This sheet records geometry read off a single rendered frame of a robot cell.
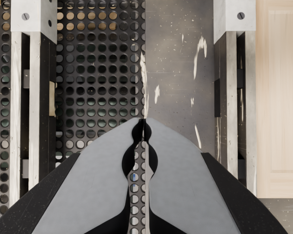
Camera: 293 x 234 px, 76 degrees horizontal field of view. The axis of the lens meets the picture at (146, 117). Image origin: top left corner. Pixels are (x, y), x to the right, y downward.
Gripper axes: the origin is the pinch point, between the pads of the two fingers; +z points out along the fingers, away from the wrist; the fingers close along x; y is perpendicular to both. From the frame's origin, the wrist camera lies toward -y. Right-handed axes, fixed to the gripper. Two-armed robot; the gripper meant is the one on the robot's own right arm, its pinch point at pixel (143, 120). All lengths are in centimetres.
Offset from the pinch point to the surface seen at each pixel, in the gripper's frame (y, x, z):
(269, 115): 14.9, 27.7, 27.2
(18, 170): 21.3, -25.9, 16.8
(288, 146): 21.2, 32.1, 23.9
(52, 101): 11.7, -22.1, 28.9
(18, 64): 2.7, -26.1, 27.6
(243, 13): -5.7, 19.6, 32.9
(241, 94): 9.3, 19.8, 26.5
